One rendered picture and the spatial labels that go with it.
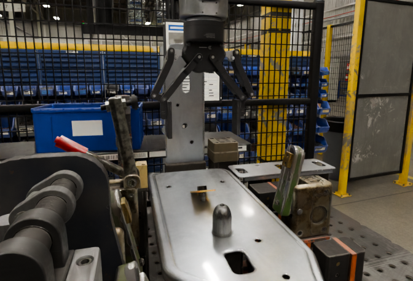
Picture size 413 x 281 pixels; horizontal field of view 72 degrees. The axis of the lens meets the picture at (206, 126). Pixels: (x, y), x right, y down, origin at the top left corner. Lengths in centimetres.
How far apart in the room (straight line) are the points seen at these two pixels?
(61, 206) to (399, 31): 358
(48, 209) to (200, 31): 41
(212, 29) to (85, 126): 53
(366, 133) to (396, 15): 122
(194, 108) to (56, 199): 66
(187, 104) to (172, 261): 49
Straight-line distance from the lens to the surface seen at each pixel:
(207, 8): 52
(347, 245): 54
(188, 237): 49
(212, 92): 113
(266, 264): 44
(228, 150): 85
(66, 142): 55
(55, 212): 18
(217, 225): 48
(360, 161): 349
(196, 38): 52
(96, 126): 91
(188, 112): 83
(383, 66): 350
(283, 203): 59
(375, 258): 110
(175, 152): 84
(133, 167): 55
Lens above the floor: 125
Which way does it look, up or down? 10 degrees down
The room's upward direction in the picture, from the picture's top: straight up
